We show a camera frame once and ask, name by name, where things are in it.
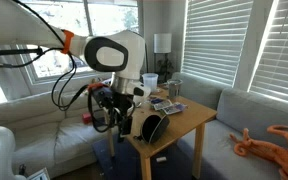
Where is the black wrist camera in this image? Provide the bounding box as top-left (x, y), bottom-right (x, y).
top-left (90, 86), bottom-right (114, 108)

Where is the dark blue rug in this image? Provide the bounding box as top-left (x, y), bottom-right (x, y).
top-left (91, 132), bottom-right (220, 180)

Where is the blue white card pack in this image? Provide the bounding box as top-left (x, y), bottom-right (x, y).
top-left (150, 97), bottom-right (174, 111)
top-left (163, 102), bottom-right (188, 116)

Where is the small white scrap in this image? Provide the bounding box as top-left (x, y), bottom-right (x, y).
top-left (155, 156), bottom-right (168, 164)

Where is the wooden table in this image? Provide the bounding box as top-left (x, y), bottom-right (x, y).
top-left (104, 84), bottom-right (218, 180)

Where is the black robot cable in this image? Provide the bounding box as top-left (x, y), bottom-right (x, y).
top-left (12, 0), bottom-right (87, 113)

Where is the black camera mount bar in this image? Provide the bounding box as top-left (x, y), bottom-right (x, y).
top-left (0, 46), bottom-right (45, 69)

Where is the metal tumbler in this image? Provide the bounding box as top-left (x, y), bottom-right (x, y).
top-left (166, 78), bottom-right (184, 100)

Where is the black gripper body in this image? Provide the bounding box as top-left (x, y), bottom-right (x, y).
top-left (111, 91), bottom-right (137, 118)

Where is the translucent plastic cup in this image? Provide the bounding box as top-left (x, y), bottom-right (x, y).
top-left (141, 72), bottom-right (160, 94)

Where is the white window blind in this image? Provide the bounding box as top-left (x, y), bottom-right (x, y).
top-left (249, 0), bottom-right (288, 105)
top-left (181, 0), bottom-right (254, 86)

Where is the white sofa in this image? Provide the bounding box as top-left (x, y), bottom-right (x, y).
top-left (0, 89), bottom-right (118, 179)

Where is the white framed board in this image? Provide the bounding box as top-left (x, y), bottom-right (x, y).
top-left (26, 167), bottom-right (51, 180)

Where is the floor lamp white shade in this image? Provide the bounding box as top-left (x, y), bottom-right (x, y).
top-left (152, 32), bottom-right (174, 83)

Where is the black round case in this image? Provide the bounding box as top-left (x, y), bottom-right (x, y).
top-left (139, 114), bottom-right (171, 145)

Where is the orange cable strap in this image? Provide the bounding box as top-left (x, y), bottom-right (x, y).
top-left (86, 82), bottom-right (109, 93)
top-left (60, 29), bottom-right (75, 55)

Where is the window with white frame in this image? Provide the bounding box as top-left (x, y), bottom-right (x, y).
top-left (18, 0), bottom-right (142, 85)

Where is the orange squid plush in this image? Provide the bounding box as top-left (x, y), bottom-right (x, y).
top-left (229, 124), bottom-right (288, 180)

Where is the gray sofa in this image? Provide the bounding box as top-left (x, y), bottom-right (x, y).
top-left (170, 71), bottom-right (288, 180)

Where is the red block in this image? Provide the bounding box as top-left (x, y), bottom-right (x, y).
top-left (81, 112), bottom-right (94, 125)

